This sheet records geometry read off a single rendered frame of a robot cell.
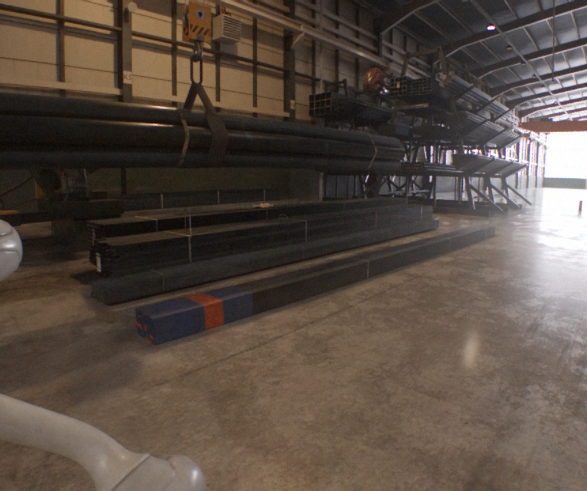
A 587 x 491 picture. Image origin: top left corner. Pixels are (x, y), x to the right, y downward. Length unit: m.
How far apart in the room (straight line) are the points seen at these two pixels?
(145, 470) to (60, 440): 0.13
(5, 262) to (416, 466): 1.30
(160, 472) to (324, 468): 0.86
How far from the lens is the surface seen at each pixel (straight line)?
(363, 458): 1.47
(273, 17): 13.90
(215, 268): 3.53
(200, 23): 3.54
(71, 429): 0.66
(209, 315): 2.49
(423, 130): 10.49
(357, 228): 5.54
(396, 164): 5.35
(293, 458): 1.46
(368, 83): 11.50
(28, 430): 0.65
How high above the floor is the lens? 0.94
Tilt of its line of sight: 10 degrees down
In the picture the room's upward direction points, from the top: straight up
